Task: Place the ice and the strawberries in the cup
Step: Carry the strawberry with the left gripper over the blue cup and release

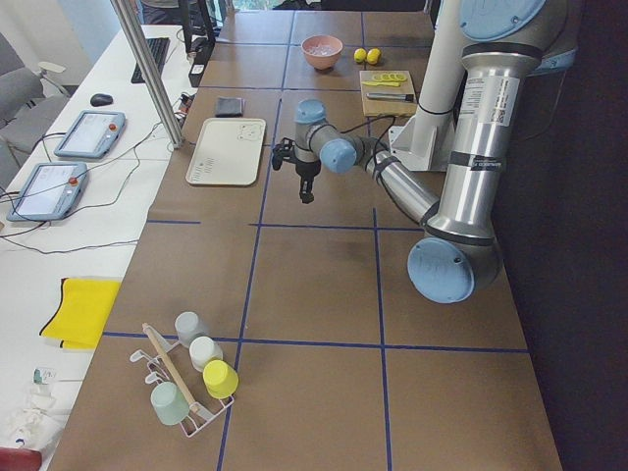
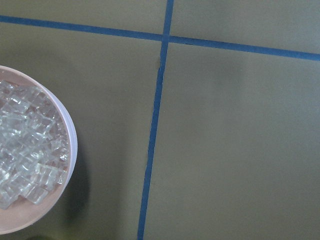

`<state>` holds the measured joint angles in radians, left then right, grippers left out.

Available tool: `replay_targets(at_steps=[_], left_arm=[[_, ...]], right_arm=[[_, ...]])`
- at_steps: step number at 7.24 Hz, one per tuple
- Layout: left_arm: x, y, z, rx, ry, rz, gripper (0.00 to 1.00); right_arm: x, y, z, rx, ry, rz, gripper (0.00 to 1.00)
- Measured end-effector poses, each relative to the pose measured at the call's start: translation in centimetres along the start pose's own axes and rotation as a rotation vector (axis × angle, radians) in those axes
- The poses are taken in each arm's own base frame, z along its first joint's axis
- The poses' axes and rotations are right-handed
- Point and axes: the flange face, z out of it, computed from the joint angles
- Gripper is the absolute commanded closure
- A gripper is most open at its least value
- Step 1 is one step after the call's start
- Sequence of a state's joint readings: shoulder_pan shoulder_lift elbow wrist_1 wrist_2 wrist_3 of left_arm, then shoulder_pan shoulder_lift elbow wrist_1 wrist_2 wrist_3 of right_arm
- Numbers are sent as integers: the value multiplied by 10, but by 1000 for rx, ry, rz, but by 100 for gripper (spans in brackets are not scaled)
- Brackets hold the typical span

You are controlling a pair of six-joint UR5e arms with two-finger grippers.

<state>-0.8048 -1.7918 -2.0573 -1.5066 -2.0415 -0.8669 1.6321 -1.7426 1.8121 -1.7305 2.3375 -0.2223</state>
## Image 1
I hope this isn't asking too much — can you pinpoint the white plastic cup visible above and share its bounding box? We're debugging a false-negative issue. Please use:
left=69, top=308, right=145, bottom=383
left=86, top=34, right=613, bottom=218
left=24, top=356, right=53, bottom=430
left=188, top=336, right=224, bottom=372

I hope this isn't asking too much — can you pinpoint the steel muddler black tip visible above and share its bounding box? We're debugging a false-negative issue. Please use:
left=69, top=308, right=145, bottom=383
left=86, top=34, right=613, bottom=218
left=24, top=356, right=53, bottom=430
left=366, top=92, right=414, bottom=103

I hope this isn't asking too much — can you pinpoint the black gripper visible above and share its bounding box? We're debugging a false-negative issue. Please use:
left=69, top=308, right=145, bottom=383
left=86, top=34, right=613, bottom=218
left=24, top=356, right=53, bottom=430
left=272, top=137, right=321, bottom=203

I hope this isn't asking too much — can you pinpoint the yellow cloth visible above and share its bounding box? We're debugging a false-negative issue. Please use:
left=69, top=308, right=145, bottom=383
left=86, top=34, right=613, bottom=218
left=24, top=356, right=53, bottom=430
left=39, top=278, right=121, bottom=350

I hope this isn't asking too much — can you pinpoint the yellow plastic knife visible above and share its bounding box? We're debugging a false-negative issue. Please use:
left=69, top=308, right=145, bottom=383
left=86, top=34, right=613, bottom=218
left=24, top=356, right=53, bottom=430
left=361, top=80, right=401, bottom=87

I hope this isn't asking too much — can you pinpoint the cream bear print tray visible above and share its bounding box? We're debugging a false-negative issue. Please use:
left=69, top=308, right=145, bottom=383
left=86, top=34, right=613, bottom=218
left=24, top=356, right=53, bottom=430
left=185, top=118, right=266, bottom=186

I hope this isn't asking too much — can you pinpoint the black keyboard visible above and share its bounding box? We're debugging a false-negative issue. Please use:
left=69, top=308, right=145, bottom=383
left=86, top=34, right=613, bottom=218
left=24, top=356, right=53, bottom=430
left=131, top=36, right=172, bottom=83

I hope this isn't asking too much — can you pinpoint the wooden cutting board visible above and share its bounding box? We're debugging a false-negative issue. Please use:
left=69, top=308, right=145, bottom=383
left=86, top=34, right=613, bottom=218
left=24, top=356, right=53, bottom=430
left=359, top=70, right=417, bottom=117

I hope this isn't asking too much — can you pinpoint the aluminium frame post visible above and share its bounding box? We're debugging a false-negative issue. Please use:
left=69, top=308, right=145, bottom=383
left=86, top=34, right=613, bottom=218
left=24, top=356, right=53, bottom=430
left=110, top=0, right=183, bottom=149

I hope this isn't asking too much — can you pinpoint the grey plastic cup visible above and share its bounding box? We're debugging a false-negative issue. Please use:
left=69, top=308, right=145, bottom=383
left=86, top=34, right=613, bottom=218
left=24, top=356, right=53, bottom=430
left=175, top=311, right=209, bottom=348

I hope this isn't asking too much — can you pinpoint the white cup rack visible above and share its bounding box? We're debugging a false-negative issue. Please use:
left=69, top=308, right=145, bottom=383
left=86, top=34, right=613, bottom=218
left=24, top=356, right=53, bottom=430
left=129, top=323, right=235, bottom=439

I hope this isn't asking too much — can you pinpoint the pile of clear ice cubes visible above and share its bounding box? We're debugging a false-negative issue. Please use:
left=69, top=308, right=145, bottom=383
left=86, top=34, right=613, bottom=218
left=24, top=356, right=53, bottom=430
left=304, top=42, right=337, bottom=57

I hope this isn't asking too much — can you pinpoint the pink bowl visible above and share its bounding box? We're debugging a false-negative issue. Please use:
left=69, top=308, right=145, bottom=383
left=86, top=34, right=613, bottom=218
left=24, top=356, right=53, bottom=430
left=301, top=35, right=343, bottom=70

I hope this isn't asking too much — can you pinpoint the black computer mouse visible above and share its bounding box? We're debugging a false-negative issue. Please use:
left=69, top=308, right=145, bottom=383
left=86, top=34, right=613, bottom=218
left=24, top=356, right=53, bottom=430
left=90, top=93, right=114, bottom=107

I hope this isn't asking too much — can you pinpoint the grey folded cloth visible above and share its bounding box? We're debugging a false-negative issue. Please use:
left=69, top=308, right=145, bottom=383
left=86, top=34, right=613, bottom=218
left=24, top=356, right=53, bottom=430
left=215, top=96, right=244, bottom=118

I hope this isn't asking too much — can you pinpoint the blue teach pendant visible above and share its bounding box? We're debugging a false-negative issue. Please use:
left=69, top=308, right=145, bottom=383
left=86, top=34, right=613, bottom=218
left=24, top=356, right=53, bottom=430
left=54, top=110, right=127, bottom=159
left=7, top=162, right=88, bottom=222

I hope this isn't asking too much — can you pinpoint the whole yellow lemon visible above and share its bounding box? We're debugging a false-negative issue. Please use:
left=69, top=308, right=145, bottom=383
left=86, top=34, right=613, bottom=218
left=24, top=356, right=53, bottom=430
left=353, top=48, right=368, bottom=64
left=366, top=48, right=382, bottom=66

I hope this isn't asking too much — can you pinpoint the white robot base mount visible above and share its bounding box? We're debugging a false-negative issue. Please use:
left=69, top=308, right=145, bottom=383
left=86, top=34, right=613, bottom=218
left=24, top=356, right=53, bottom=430
left=389, top=0, right=469, bottom=172

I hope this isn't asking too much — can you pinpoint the yellow plastic cup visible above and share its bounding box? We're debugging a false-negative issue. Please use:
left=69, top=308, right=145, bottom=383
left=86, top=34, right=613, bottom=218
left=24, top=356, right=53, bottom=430
left=202, top=359, right=239, bottom=399

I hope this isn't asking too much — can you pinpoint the mint green plastic cup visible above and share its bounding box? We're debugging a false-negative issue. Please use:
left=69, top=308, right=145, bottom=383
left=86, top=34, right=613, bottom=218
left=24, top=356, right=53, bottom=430
left=150, top=382, right=189, bottom=426

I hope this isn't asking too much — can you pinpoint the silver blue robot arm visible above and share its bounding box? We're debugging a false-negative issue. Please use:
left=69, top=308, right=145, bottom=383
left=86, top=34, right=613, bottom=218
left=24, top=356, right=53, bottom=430
left=272, top=1, right=583, bottom=303

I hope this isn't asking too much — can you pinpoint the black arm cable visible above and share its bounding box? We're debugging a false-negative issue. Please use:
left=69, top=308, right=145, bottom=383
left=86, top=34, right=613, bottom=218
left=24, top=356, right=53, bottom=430
left=338, top=115, right=401, bottom=168

